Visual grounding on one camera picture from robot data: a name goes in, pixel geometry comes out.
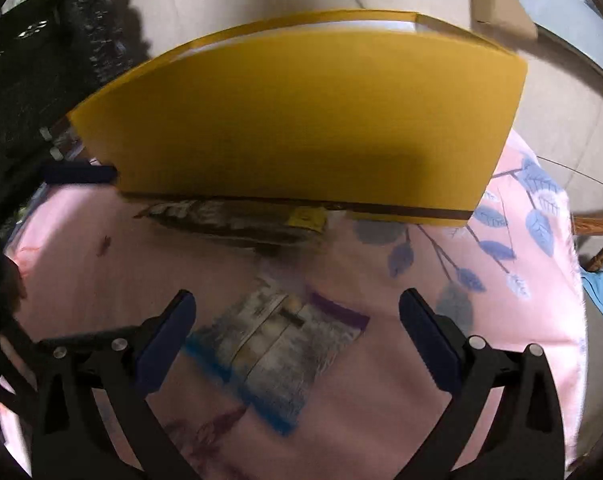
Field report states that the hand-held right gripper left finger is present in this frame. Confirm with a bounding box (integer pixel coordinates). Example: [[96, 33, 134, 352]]
[[30, 289, 198, 480]]

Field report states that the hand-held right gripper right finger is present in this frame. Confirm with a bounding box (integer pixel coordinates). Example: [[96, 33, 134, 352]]
[[398, 287, 565, 480]]

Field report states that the brown cardboard piece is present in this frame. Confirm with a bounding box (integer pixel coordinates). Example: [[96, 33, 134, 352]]
[[469, 0, 539, 42]]

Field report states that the thin dark cable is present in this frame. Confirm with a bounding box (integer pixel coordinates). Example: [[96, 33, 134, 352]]
[[535, 156, 603, 193]]

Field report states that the blue white snack packet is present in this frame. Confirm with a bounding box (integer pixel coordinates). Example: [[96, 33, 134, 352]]
[[183, 279, 371, 437]]

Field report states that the yellow cardboard box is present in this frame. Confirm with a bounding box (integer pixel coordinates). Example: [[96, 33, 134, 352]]
[[66, 8, 529, 227]]

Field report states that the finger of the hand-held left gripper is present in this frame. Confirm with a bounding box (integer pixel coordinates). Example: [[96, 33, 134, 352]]
[[42, 159, 118, 184]]

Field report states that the wooden chair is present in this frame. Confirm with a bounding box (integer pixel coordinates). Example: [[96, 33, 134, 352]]
[[570, 212, 603, 273]]

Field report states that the dark cloth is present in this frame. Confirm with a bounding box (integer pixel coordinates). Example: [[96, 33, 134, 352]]
[[62, 0, 150, 88]]

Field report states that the dark snack packet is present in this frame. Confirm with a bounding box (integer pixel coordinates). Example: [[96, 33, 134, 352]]
[[133, 198, 328, 257]]

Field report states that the pink printed tablecloth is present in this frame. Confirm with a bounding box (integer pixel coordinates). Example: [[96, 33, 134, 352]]
[[0, 130, 589, 480]]

